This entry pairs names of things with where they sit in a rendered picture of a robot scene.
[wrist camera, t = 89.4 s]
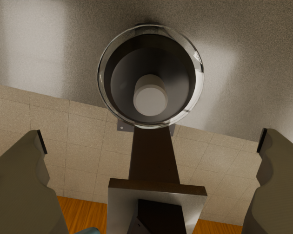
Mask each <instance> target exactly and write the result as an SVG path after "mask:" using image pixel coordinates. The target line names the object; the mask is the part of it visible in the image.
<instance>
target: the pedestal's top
mask: <svg viewBox="0 0 293 234"><path fill-rule="evenodd" d="M207 197H208V195H207V192H206V189H205V187H204V186H195V185H184V184H174V183H163V182H149V181H138V180H128V179H117V178H110V180H109V185H108V195H107V229H106V234H127V232H128V229H129V226H130V223H131V220H132V217H133V214H134V211H135V208H136V205H137V202H138V199H143V200H148V201H154V202H162V203H168V204H174V205H180V206H182V211H183V216H184V221H185V226H186V233H187V234H192V233H193V230H194V228H195V225H196V223H197V221H198V218H199V216H200V213H201V211H202V209H203V207H204V204H205V202H206V199H207Z"/></svg>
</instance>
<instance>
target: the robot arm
mask: <svg viewBox="0 0 293 234"><path fill-rule="evenodd" d="M256 152H257V153H259V155H260V157H261V159H262V161H261V164H260V167H259V170H258V172H257V175H256V178H257V180H258V182H259V184H260V187H258V188H257V189H256V190H255V192H254V195H253V198H252V200H251V203H250V205H249V208H248V210H247V213H246V216H245V219H244V223H243V228H242V232H241V234H293V143H292V142H291V141H289V140H288V139H287V138H286V137H284V136H283V135H282V134H280V133H279V132H278V131H277V130H275V129H272V128H269V129H267V128H263V129H262V132H261V135H260V140H259V144H258V147H257V151H256ZM45 154H47V150H46V147H45V144H44V141H43V138H42V135H41V132H40V130H31V131H29V132H27V133H26V134H25V135H24V136H23V137H22V138H21V139H20V140H18V141H17V142H16V143H15V144H14V145H13V146H12V147H10V148H9V149H8V150H7V151H6V152H5V153H4V154H3V155H1V156H0V234H69V231H68V228H67V224H66V221H65V218H64V215H63V213H62V210H61V207H60V204H59V201H58V198H57V195H56V193H55V191H54V190H53V189H52V188H49V187H47V184H48V182H49V180H50V176H49V174H48V171H47V168H46V165H45V162H44V157H45ZM74 234H100V232H99V230H98V228H96V227H89V228H86V229H83V230H81V231H79V232H76V233H74Z"/></svg>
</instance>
